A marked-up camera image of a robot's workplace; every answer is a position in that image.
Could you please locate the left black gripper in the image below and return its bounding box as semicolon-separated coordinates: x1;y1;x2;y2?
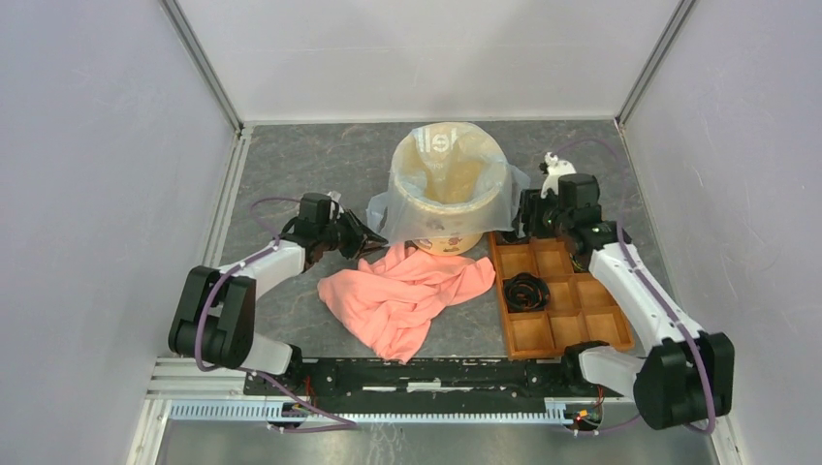
318;208;389;261

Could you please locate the blue plastic trash bag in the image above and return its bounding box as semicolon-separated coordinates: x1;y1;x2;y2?
365;121;532;245

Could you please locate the yellow trash bin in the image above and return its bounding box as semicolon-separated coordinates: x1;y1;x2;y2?
389;121;509;258

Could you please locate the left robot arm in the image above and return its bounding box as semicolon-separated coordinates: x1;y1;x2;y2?
168;193;388;395

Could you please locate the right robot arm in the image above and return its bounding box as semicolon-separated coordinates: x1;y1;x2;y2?
512;173;736;434

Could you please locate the pink cloth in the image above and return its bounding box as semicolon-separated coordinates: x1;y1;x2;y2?
317;244;496;363

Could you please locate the orange compartment tray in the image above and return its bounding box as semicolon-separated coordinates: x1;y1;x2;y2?
489;232;635;360

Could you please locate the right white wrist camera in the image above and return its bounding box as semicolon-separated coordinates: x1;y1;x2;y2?
540;152;577;199

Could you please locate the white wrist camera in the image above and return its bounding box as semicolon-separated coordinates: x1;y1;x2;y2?
327;191;344;219
540;152;577;199

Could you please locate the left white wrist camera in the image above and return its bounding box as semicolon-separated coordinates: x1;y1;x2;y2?
327;191;344;219

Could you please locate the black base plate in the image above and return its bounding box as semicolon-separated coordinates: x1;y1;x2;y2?
275;357;618;415

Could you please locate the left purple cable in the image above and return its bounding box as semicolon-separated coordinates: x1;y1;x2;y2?
193;196;356;430

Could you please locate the aluminium frame rail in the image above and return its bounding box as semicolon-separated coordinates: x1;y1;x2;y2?
147;358;622;431

